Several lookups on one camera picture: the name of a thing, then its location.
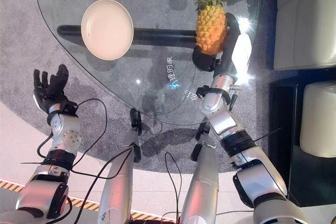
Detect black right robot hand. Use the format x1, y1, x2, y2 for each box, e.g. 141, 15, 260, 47
192, 12, 253, 77

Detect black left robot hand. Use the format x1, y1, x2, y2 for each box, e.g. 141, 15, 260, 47
33, 64, 79, 116

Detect yellow pineapple with green crown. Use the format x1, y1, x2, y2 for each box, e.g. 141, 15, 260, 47
193, 0, 232, 55

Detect cream round plate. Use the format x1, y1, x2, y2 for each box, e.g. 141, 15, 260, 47
80, 0, 135, 61

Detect grey round carpet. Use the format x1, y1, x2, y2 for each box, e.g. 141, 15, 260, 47
0, 0, 279, 175

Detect cream leather sofa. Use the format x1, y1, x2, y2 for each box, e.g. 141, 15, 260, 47
273, 0, 336, 71

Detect black table base bar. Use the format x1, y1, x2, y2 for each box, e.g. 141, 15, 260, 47
57, 25, 198, 44

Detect round glass table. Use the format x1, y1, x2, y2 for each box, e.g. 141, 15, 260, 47
34, 0, 264, 126

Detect silver left robot leg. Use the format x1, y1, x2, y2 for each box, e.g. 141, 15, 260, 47
97, 108, 142, 224

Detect silver robot leg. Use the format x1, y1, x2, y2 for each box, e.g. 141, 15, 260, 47
97, 108, 142, 224
180, 122, 220, 224

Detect yellow black hazard tape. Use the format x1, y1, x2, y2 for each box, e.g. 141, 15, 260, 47
0, 179, 177, 222

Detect silver right robot leg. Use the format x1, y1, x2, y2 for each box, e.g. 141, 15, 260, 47
180, 122, 220, 224

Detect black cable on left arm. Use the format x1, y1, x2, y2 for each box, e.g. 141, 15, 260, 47
20, 98, 133, 224

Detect black cable between legs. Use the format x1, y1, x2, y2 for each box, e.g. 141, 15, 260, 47
160, 152, 184, 224

